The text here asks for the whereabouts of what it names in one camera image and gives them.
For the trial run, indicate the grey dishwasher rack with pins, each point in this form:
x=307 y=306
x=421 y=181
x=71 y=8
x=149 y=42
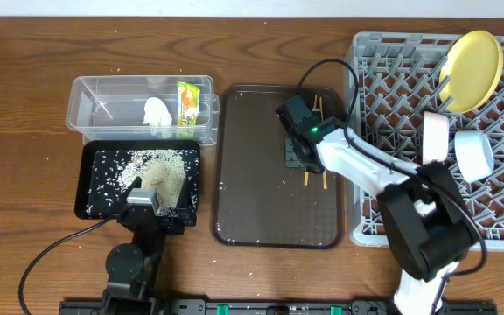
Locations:
x=398 y=77

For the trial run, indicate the pink white bowl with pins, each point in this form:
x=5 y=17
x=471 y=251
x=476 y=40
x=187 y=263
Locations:
x=435 y=137

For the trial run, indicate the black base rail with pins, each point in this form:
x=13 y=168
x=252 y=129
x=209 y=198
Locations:
x=202 y=307

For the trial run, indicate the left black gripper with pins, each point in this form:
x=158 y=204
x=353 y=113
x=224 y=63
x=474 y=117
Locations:
x=164 y=217

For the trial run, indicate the black plastic tray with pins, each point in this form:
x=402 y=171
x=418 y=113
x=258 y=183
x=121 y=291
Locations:
x=91 y=148

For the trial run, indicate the white napkin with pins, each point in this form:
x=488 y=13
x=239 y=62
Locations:
x=156 y=114

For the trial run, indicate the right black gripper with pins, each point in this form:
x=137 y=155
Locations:
x=290 y=155

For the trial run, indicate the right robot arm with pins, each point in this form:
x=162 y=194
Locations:
x=428 y=228

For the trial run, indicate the wooden chopstick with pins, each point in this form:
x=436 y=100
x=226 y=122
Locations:
x=306 y=173
x=320 y=107

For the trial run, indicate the yellow plate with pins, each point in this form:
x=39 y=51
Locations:
x=472 y=71

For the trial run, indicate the green orange snack wrapper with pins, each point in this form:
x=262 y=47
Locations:
x=188 y=109

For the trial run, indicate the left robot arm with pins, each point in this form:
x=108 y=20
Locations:
x=133 y=267

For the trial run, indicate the brown serving tray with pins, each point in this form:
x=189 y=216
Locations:
x=259 y=202

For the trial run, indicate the spilled rice pile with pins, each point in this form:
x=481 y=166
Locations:
x=161 y=170

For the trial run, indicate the clear plastic bin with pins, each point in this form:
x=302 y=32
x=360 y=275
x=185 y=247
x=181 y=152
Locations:
x=112 y=107

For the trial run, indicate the white cup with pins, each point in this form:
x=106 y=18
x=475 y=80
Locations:
x=424 y=208

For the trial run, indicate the light blue bowl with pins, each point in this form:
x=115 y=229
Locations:
x=474 y=155

